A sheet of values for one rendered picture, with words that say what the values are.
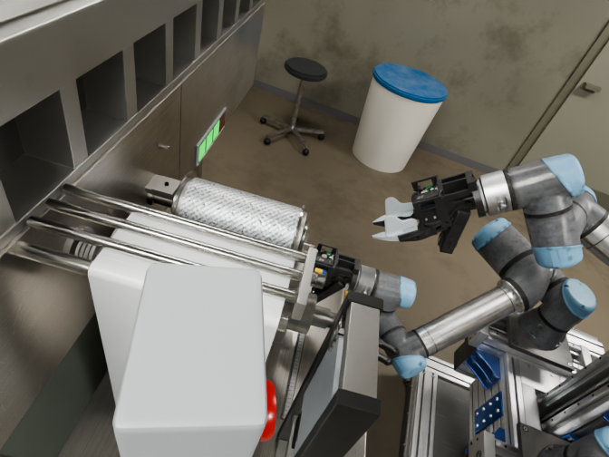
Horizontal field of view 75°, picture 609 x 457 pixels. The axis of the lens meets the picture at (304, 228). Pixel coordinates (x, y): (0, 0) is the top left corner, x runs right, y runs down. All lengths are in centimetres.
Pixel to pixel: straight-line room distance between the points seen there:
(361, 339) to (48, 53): 49
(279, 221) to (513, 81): 340
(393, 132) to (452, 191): 265
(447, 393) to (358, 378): 165
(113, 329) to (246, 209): 34
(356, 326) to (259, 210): 38
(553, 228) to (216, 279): 68
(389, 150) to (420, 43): 98
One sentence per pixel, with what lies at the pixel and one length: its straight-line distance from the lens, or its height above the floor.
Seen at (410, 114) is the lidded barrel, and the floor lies 58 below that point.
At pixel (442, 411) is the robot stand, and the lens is 207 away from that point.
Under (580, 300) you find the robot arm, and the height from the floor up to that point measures 104.
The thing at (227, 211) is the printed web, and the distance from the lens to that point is 82.
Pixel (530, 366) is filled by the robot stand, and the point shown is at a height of 73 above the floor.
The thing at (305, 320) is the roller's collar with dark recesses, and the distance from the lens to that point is 61.
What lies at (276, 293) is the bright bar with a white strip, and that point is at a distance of 50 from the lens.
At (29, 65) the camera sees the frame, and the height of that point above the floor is 162.
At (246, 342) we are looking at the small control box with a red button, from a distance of 16.
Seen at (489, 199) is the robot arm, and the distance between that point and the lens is 76.
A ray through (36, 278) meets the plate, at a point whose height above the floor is 136.
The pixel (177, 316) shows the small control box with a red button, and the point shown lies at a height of 171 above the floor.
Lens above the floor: 185
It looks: 42 degrees down
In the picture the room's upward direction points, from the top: 18 degrees clockwise
